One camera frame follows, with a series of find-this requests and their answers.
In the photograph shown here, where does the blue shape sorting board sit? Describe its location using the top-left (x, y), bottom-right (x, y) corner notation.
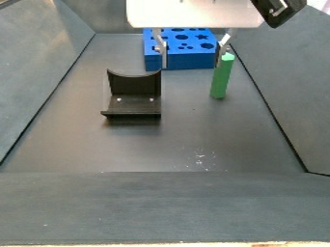
top-left (143, 28), bottom-right (218, 71)

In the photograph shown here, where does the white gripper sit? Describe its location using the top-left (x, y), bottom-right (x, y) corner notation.
top-left (127, 0), bottom-right (263, 68)

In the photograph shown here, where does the black curved holder stand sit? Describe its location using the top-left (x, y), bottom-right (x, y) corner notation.
top-left (100, 70), bottom-right (162, 118)

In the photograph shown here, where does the green hexagon peg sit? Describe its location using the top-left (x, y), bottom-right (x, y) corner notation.
top-left (210, 52), bottom-right (235, 98)

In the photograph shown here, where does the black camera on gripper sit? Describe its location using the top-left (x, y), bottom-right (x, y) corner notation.
top-left (250, 0), bottom-right (307, 28)

